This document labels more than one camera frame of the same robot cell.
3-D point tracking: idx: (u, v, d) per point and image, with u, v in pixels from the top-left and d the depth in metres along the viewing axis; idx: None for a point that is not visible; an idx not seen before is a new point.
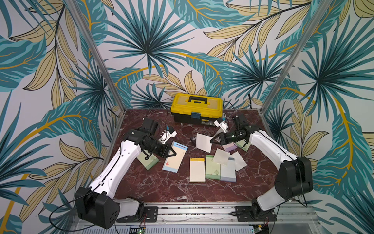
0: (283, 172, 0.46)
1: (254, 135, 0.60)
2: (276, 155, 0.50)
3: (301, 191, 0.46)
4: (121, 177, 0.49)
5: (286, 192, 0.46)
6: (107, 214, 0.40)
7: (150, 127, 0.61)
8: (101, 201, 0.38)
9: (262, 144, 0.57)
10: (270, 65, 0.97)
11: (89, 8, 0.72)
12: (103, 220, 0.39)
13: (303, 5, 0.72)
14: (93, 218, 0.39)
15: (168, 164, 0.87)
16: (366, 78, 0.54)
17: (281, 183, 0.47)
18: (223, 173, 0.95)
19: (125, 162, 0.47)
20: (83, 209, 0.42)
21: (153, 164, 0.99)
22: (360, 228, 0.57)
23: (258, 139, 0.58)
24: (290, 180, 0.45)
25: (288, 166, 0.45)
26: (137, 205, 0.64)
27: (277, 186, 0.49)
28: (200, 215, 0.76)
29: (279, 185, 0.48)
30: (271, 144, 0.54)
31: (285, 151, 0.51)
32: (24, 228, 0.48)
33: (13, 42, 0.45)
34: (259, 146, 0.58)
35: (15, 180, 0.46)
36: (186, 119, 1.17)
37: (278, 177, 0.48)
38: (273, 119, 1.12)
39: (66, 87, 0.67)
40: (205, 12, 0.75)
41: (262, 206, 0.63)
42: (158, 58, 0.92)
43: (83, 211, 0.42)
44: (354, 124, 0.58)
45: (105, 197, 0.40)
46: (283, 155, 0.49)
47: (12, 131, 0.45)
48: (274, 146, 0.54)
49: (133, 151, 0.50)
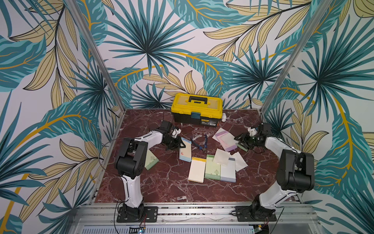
0: (282, 159, 0.51)
1: (269, 138, 0.68)
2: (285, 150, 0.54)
3: (300, 184, 0.48)
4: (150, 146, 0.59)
5: (282, 180, 0.49)
6: (141, 160, 0.54)
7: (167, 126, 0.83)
8: (142, 144, 0.53)
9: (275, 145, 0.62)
10: (269, 65, 0.97)
11: (89, 8, 0.72)
12: (135, 166, 0.51)
13: (303, 5, 0.72)
14: (126, 163, 0.52)
15: (182, 153, 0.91)
16: (366, 78, 0.54)
17: (280, 171, 0.51)
18: (223, 173, 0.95)
19: (154, 140, 0.66)
20: (123, 152, 0.53)
21: (153, 165, 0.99)
22: (360, 228, 0.57)
23: (271, 140, 0.66)
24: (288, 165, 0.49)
25: (289, 151, 0.51)
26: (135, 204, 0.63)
27: (277, 176, 0.53)
28: (200, 215, 0.76)
29: (278, 174, 0.52)
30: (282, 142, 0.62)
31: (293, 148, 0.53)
32: (24, 228, 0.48)
33: (13, 42, 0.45)
34: (273, 148, 0.64)
35: (14, 180, 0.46)
36: (186, 119, 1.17)
37: (278, 165, 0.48)
38: (273, 119, 1.12)
39: (66, 87, 0.67)
40: (205, 12, 0.75)
41: (262, 202, 0.65)
42: (158, 58, 0.92)
43: (121, 155, 0.53)
44: (354, 124, 0.58)
45: (146, 143, 0.54)
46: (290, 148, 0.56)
47: (12, 131, 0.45)
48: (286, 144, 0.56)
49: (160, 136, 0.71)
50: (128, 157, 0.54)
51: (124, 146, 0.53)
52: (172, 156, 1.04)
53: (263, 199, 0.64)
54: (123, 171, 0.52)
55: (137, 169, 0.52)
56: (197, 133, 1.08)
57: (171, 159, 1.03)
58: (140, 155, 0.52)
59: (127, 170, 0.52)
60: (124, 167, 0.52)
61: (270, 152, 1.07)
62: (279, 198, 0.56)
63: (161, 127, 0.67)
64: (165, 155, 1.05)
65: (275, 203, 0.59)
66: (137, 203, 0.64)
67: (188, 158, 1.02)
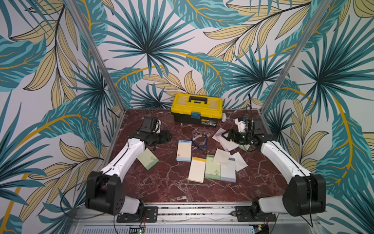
0: (294, 187, 0.42)
1: (266, 146, 0.57)
2: (288, 169, 0.47)
3: (312, 210, 0.43)
4: (130, 165, 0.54)
5: (294, 207, 0.43)
6: (116, 197, 0.43)
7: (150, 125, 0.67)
8: (112, 182, 0.42)
9: (275, 156, 0.53)
10: (270, 65, 0.97)
11: (89, 8, 0.72)
12: (111, 204, 0.41)
13: (303, 5, 0.72)
14: (101, 202, 0.40)
15: (179, 155, 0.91)
16: (366, 78, 0.54)
17: (291, 198, 0.44)
18: (223, 173, 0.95)
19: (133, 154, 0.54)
20: (92, 193, 0.44)
21: (153, 165, 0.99)
22: (360, 228, 0.57)
23: (270, 149, 0.55)
24: (301, 197, 0.42)
25: (301, 181, 0.43)
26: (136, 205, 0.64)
27: (286, 200, 0.46)
28: (200, 215, 0.76)
29: (288, 199, 0.45)
30: (283, 157, 0.52)
31: (298, 166, 0.48)
32: (24, 228, 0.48)
33: (13, 42, 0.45)
34: (272, 157, 0.54)
35: (14, 180, 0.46)
36: (186, 119, 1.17)
37: (288, 190, 0.45)
38: (273, 119, 1.12)
39: (66, 87, 0.67)
40: (205, 12, 0.75)
41: (262, 207, 0.64)
42: (158, 58, 0.92)
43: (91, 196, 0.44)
44: (354, 124, 0.58)
45: (116, 179, 0.44)
46: (295, 170, 0.47)
47: (12, 131, 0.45)
48: (288, 158, 0.51)
49: (140, 145, 0.58)
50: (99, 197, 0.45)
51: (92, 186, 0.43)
52: (172, 156, 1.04)
53: (263, 204, 0.63)
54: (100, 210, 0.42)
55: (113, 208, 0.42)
56: (197, 133, 1.08)
57: (170, 159, 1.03)
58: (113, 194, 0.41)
59: (104, 209, 0.40)
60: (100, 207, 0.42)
61: None
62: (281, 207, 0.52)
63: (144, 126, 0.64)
64: (165, 155, 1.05)
65: (278, 210, 0.54)
66: (134, 209, 0.63)
67: (187, 158, 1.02)
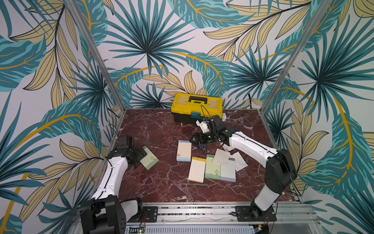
0: (270, 169, 0.46)
1: (233, 139, 0.60)
2: (260, 154, 0.51)
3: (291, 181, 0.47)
4: (120, 180, 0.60)
5: (277, 185, 0.47)
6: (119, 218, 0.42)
7: (126, 142, 0.68)
8: (110, 202, 0.40)
9: (244, 146, 0.56)
10: (269, 65, 0.97)
11: (89, 8, 0.72)
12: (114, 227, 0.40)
13: (303, 5, 0.72)
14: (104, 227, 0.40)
15: (179, 155, 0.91)
16: (366, 78, 0.54)
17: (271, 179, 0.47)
18: (223, 173, 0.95)
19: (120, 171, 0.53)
20: (90, 224, 0.39)
21: (153, 165, 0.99)
22: (360, 228, 0.57)
23: (237, 142, 0.58)
24: (280, 175, 0.49)
25: (273, 162, 0.47)
26: (135, 205, 0.64)
27: (269, 182, 0.49)
28: (200, 215, 0.76)
29: (271, 181, 0.48)
30: (251, 144, 0.55)
31: (266, 148, 0.52)
32: (24, 228, 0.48)
33: (13, 42, 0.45)
34: (240, 147, 0.58)
35: (15, 180, 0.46)
36: (186, 119, 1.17)
37: (267, 173, 0.48)
38: (273, 119, 1.12)
39: (66, 87, 0.67)
40: (205, 12, 0.75)
41: (261, 207, 0.63)
42: (158, 57, 0.92)
43: (90, 227, 0.39)
44: (354, 124, 0.58)
45: (112, 199, 0.41)
46: (265, 152, 0.51)
47: (12, 131, 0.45)
48: (255, 144, 0.55)
49: (123, 162, 0.56)
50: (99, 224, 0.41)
51: (88, 216, 0.39)
52: (172, 156, 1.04)
53: (260, 204, 0.63)
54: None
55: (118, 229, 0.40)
56: None
57: (170, 159, 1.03)
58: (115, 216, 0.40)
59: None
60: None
61: None
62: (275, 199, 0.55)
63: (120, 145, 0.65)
64: (165, 155, 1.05)
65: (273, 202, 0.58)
66: (136, 209, 0.64)
67: (187, 159, 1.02)
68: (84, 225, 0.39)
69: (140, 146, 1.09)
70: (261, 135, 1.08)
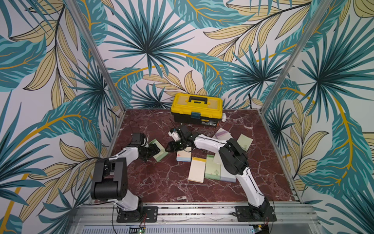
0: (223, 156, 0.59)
1: (196, 141, 0.73)
2: (215, 147, 0.63)
3: (243, 163, 0.61)
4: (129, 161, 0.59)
5: (233, 169, 0.58)
6: (122, 179, 0.47)
7: (139, 139, 0.76)
8: (119, 161, 0.48)
9: (204, 144, 0.70)
10: (270, 65, 0.97)
11: (89, 8, 0.72)
12: (118, 186, 0.45)
13: (303, 5, 0.72)
14: (108, 187, 0.45)
15: (179, 155, 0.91)
16: (365, 78, 0.54)
17: (228, 164, 0.59)
18: (222, 173, 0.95)
19: (131, 154, 0.61)
20: (100, 176, 0.46)
21: (162, 156, 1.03)
22: (360, 228, 0.56)
23: (199, 141, 0.72)
24: (231, 159, 0.59)
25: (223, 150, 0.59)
26: (136, 202, 0.65)
27: (227, 168, 0.62)
28: (200, 215, 0.76)
29: (228, 167, 0.61)
30: (209, 140, 0.69)
31: (218, 141, 0.65)
32: (24, 227, 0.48)
33: (13, 42, 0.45)
34: (202, 146, 0.72)
35: (15, 180, 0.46)
36: (186, 119, 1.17)
37: (222, 160, 0.61)
38: (273, 119, 1.12)
39: (66, 87, 0.67)
40: (205, 12, 0.75)
41: (254, 204, 0.65)
42: (158, 58, 0.92)
43: (98, 180, 0.45)
44: (354, 124, 0.58)
45: (122, 159, 0.48)
46: (218, 144, 0.64)
47: (13, 131, 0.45)
48: (211, 140, 0.69)
49: (136, 149, 0.66)
50: (105, 181, 0.46)
51: (100, 170, 0.46)
52: (172, 156, 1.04)
53: (251, 200, 0.66)
54: (105, 196, 0.45)
55: (121, 189, 0.46)
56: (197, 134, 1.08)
57: (170, 159, 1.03)
58: (121, 174, 0.46)
59: (110, 193, 0.45)
60: (106, 192, 0.44)
61: (270, 152, 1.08)
62: (252, 186, 0.63)
63: (134, 141, 0.76)
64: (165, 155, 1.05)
65: (256, 192, 0.64)
66: (136, 205, 0.64)
67: (187, 158, 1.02)
68: (94, 177, 0.46)
69: None
70: (261, 135, 1.08)
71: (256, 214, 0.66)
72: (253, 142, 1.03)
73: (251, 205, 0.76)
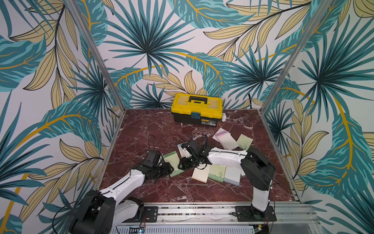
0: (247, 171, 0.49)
1: (211, 156, 0.63)
2: (235, 161, 0.54)
3: (271, 176, 0.50)
4: (125, 194, 0.52)
5: (262, 184, 0.48)
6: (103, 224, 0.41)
7: (153, 160, 0.70)
8: (107, 204, 0.43)
9: (221, 158, 0.60)
10: (270, 65, 0.97)
11: (89, 8, 0.72)
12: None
13: (303, 5, 0.72)
14: (87, 228, 0.41)
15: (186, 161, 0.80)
16: (365, 78, 0.54)
17: (253, 179, 0.49)
18: (227, 175, 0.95)
19: (132, 185, 0.55)
20: (82, 214, 0.41)
21: (178, 172, 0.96)
22: (360, 228, 0.57)
23: (215, 156, 0.62)
24: (257, 172, 0.49)
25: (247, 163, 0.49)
26: (136, 209, 0.64)
27: (253, 183, 0.51)
28: (200, 215, 0.76)
29: (254, 182, 0.50)
30: (224, 153, 0.60)
31: (237, 153, 0.56)
32: (24, 228, 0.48)
33: (13, 42, 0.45)
34: (219, 161, 0.61)
35: (15, 180, 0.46)
36: (186, 119, 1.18)
37: (248, 175, 0.50)
38: (273, 119, 1.12)
39: (66, 87, 0.67)
40: (205, 12, 0.75)
41: (261, 208, 0.63)
42: (158, 58, 0.92)
43: (80, 218, 0.41)
44: (354, 124, 0.58)
45: (112, 202, 0.44)
46: (238, 156, 0.55)
47: (12, 131, 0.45)
48: (228, 153, 0.59)
49: (139, 179, 0.58)
50: (88, 220, 0.43)
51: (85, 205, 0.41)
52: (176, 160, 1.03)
53: (257, 204, 0.63)
54: None
55: None
56: (197, 133, 1.08)
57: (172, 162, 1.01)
58: (102, 220, 0.40)
59: None
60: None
61: (270, 152, 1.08)
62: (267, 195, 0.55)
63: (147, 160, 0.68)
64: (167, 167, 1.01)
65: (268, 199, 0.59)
66: (133, 213, 0.63)
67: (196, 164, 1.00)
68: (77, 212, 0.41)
69: (140, 146, 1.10)
70: (261, 135, 1.08)
71: (257, 215, 0.65)
72: (253, 142, 1.03)
73: (252, 206, 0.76)
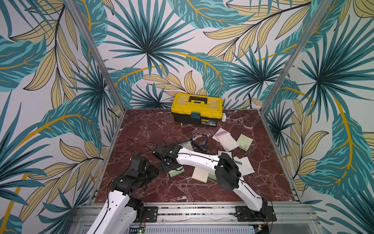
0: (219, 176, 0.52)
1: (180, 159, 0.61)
2: (207, 166, 0.56)
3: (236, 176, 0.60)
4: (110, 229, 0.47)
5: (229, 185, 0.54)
6: None
7: (138, 167, 0.61)
8: None
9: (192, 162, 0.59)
10: (270, 65, 0.97)
11: (89, 8, 0.72)
12: None
13: (303, 5, 0.72)
14: None
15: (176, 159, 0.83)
16: (365, 78, 0.54)
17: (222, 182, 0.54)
18: None
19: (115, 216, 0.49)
20: None
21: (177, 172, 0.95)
22: (360, 228, 0.57)
23: (185, 160, 0.60)
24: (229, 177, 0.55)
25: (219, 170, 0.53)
26: (135, 214, 0.64)
27: (221, 185, 0.56)
28: (200, 215, 0.76)
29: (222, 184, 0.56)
30: (196, 158, 0.59)
31: (209, 158, 0.57)
32: (24, 228, 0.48)
33: (13, 42, 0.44)
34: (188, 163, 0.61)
35: (15, 179, 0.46)
36: (186, 119, 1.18)
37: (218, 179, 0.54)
38: (273, 119, 1.12)
39: (66, 87, 0.67)
40: (205, 12, 0.75)
41: (256, 208, 0.63)
42: (158, 58, 0.92)
43: None
44: (354, 124, 0.58)
45: None
46: (211, 163, 0.56)
47: (13, 131, 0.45)
48: (200, 157, 0.59)
49: (121, 204, 0.51)
50: None
51: None
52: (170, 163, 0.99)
53: (252, 206, 0.64)
54: None
55: None
56: (197, 133, 1.08)
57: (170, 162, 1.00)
58: None
59: None
60: None
61: (270, 152, 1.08)
62: (247, 191, 0.61)
63: (132, 168, 0.60)
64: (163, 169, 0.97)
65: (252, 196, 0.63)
66: (133, 217, 0.63)
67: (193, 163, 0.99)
68: None
69: (140, 146, 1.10)
70: (261, 135, 1.08)
71: (259, 217, 0.65)
72: (253, 142, 1.03)
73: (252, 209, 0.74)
